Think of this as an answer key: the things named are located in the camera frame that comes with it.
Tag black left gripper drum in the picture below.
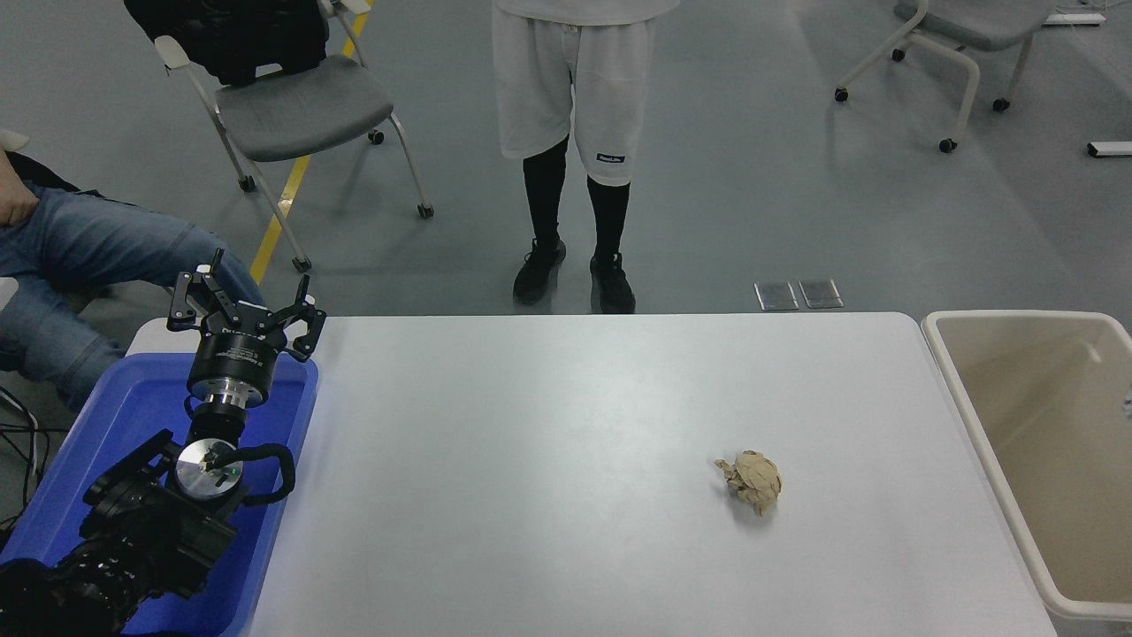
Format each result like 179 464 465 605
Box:
187 304 290 395

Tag seated person's hand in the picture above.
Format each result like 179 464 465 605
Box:
0 150 40 230

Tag blue plastic tray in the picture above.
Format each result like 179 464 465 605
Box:
0 352 319 637

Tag seated person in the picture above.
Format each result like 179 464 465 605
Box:
0 152 264 412

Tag black jacket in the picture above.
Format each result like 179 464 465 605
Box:
122 0 331 87

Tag standing person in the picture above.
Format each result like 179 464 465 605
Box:
492 0 682 315

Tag crumpled tan paper ball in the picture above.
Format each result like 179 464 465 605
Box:
715 450 784 518

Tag large pale bin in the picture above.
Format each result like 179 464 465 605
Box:
921 310 1132 625

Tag grey chair with white frame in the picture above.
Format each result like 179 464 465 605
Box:
835 0 1059 155
153 0 435 273

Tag black cables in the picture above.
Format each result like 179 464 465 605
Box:
0 389 50 532

